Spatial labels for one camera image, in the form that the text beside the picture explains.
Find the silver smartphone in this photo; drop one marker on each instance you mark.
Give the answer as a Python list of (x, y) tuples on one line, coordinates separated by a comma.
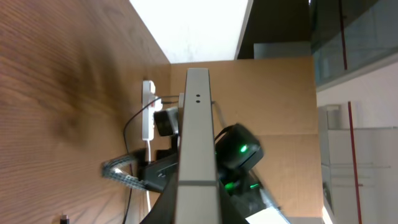
[(197, 194)]

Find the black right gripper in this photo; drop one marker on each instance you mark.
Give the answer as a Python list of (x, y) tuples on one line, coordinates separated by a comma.
[(158, 176)]

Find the white power strip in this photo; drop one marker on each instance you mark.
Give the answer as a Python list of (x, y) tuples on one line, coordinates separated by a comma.
[(148, 97)]

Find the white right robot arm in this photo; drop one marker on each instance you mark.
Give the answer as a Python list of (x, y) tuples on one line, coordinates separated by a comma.
[(237, 152)]

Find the cardboard box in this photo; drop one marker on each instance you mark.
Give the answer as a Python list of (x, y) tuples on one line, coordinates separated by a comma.
[(276, 100)]

